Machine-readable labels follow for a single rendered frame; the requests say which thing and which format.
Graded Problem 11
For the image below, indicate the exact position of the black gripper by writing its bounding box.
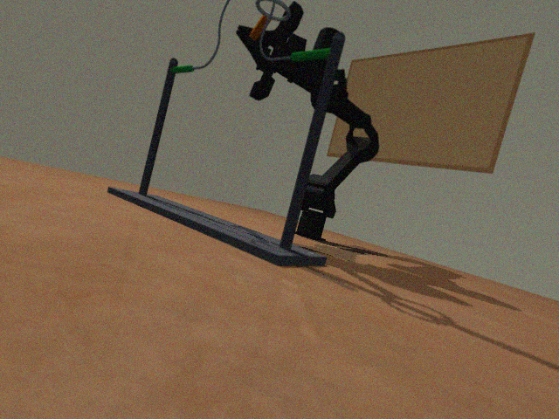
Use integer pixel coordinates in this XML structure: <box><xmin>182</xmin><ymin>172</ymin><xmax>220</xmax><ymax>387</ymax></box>
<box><xmin>236</xmin><ymin>0</ymin><xmax>313</xmax><ymax>100</ymax></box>

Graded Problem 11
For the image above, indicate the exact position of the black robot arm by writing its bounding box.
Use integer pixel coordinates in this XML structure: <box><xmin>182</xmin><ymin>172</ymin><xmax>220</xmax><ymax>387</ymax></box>
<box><xmin>275</xmin><ymin>27</ymin><xmax>379</xmax><ymax>241</ymax></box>

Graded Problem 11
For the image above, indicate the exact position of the grey ring with orange handle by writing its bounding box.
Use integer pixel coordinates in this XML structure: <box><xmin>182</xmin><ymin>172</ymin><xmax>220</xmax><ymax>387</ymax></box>
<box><xmin>249</xmin><ymin>0</ymin><xmax>291</xmax><ymax>41</ymax></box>

